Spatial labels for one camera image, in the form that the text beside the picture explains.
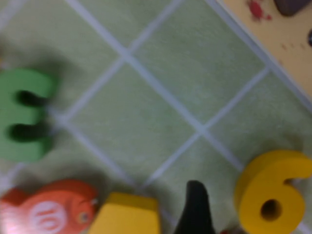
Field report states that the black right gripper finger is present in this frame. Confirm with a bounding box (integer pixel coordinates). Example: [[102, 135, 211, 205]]
[[172, 180, 216, 234]]

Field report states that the yellow wooden number six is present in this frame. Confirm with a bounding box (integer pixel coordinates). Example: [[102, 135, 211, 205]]
[[234, 150, 312, 234]]

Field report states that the yellow wooden pentagon piece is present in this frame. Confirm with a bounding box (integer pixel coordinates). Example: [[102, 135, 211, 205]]
[[87, 192, 163, 234]]

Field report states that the wooden number shape puzzle board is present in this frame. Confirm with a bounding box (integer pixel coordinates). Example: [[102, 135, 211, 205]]
[[223, 0, 312, 108]]

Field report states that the green checked tablecloth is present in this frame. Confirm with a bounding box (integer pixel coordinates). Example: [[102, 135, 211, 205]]
[[0, 0, 312, 234]]

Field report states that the orange wooden fish ten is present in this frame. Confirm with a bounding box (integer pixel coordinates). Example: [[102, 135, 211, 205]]
[[0, 179, 99, 234]]

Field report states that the green wooden number three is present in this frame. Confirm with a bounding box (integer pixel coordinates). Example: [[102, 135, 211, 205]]
[[0, 68, 59, 163]]

